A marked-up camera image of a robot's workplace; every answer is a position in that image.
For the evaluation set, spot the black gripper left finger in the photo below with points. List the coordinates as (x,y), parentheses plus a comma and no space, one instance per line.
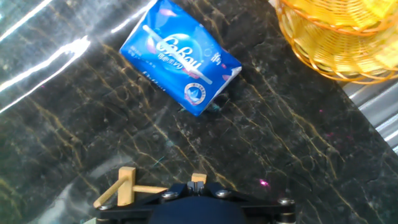
(124,214)

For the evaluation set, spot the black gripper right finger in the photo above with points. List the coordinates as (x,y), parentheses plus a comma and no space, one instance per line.
(270,214)

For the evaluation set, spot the wooden dish rack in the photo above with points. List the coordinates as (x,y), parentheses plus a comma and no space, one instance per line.
(127,186)

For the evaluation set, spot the black marble pattern mat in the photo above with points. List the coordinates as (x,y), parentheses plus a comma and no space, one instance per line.
(280,140)

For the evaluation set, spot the blue tissue pack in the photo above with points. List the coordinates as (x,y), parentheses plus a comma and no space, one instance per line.
(180,59)

